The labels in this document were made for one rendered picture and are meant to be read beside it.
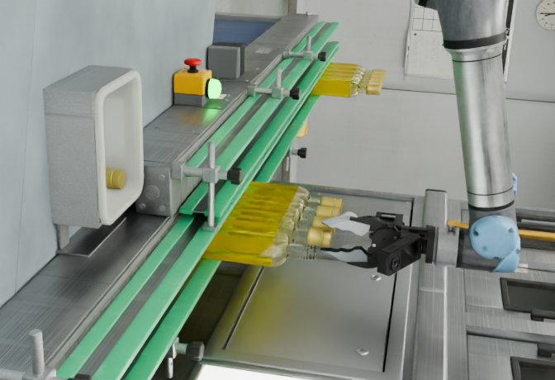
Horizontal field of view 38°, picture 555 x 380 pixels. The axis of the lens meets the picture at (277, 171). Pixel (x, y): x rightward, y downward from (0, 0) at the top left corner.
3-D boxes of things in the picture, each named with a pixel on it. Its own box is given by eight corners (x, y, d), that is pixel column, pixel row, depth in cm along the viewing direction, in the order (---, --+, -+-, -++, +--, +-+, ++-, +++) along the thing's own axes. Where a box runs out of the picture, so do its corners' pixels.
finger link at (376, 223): (345, 230, 152) (389, 244, 151) (344, 234, 150) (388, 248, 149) (353, 208, 150) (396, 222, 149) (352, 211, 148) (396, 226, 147)
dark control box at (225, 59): (206, 77, 205) (237, 79, 204) (206, 46, 203) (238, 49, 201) (214, 70, 213) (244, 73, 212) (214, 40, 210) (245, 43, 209)
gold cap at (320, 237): (305, 248, 151) (329, 251, 150) (306, 231, 150) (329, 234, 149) (309, 240, 154) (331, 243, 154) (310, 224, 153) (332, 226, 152)
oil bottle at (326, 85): (294, 93, 266) (378, 100, 261) (295, 77, 264) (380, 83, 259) (296, 89, 271) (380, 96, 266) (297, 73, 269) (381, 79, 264)
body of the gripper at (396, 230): (370, 244, 158) (432, 252, 156) (366, 263, 150) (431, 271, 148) (372, 209, 156) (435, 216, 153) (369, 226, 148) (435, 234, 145)
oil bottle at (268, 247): (174, 256, 149) (286, 270, 146) (174, 229, 148) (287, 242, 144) (183, 244, 155) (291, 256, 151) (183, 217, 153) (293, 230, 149)
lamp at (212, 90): (205, 100, 180) (217, 101, 179) (205, 80, 178) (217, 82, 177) (210, 95, 184) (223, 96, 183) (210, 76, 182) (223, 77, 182)
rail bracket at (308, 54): (280, 59, 238) (324, 62, 236) (282, 35, 236) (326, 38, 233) (283, 56, 242) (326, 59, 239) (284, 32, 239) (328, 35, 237)
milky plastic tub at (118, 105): (54, 225, 126) (106, 231, 125) (45, 87, 119) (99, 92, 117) (98, 187, 142) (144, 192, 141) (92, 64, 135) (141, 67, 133)
